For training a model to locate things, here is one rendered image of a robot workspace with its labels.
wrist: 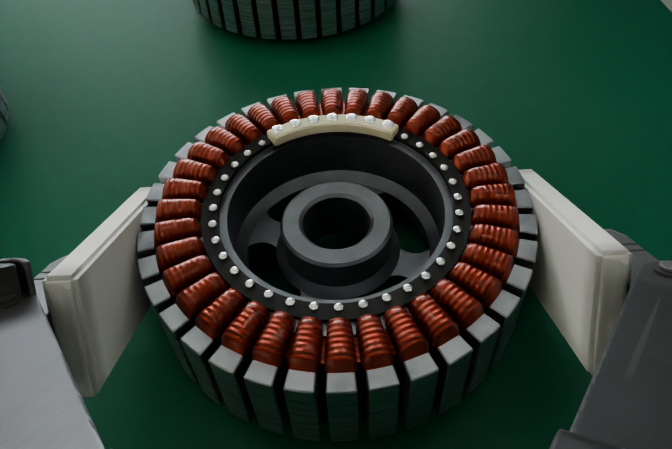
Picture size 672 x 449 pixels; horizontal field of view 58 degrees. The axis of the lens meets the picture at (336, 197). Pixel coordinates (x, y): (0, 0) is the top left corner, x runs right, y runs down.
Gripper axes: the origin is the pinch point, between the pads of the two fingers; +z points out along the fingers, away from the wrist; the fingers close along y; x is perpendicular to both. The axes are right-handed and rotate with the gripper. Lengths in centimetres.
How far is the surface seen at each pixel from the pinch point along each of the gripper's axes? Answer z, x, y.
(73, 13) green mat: 16.4, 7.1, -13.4
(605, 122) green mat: 7.2, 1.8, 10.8
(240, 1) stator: 12.0, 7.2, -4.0
